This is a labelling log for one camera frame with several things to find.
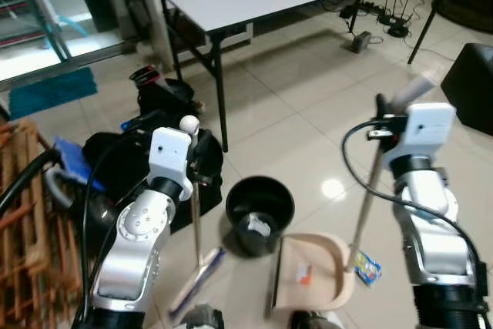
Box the broom with metal handle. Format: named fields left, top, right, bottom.
left=168, top=116, right=228, bottom=321

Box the beige long-handled dustpan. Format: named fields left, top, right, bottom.
left=266, top=69, right=441, bottom=318

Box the teal floor mat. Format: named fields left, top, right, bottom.
left=8, top=66, right=99, bottom=120

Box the black round waste bin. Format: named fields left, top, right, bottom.
left=226, top=176, right=296, bottom=257

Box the grey power adapter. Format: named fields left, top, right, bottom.
left=350, top=31, right=372, bottom=54

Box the black bag with red trim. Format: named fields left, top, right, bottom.
left=129, top=65, right=205, bottom=126

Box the crumpled white paper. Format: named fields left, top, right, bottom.
left=246, top=216, right=277, bottom=239

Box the black router with antennas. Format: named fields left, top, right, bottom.
left=377, top=0, right=414, bottom=39

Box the large black bag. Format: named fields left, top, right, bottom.
left=81, top=125, right=226, bottom=233

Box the black square ottoman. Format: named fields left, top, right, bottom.
left=441, top=42, right=493, bottom=136

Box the black power strip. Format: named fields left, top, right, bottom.
left=339, top=2, right=386, bottom=23

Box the blue plastic sheet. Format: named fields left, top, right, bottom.
left=52, top=136, right=105, bottom=190

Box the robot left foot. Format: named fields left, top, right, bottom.
left=179, top=304, right=226, bottom=329

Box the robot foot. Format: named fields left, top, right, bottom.
left=289, top=310, right=345, bottom=329
left=179, top=304, right=226, bottom=329

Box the colourful snack packet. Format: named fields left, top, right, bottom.
left=354, top=252, right=384, bottom=287

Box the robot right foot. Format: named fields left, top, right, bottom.
left=289, top=310, right=345, bottom=329

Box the dark bin behind glass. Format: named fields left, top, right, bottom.
left=83, top=0, right=120, bottom=33

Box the brown wooden rack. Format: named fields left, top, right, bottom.
left=0, top=119, right=84, bottom=329

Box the aluminium sliding glass door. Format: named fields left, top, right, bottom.
left=0, top=0, right=139, bottom=83

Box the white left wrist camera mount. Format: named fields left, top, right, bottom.
left=146, top=126, right=195, bottom=200

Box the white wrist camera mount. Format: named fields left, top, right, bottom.
left=146, top=126, right=195, bottom=200
left=383, top=102, right=458, bottom=174

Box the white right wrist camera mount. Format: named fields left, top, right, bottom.
left=383, top=102, right=458, bottom=174

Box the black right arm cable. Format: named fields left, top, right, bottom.
left=341, top=119, right=482, bottom=284

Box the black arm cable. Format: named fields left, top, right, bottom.
left=77, top=113, right=159, bottom=322
left=341, top=119, right=482, bottom=284

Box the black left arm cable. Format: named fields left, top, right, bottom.
left=77, top=113, right=159, bottom=322

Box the black vacuum hose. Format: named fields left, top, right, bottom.
left=0, top=148, right=66, bottom=218

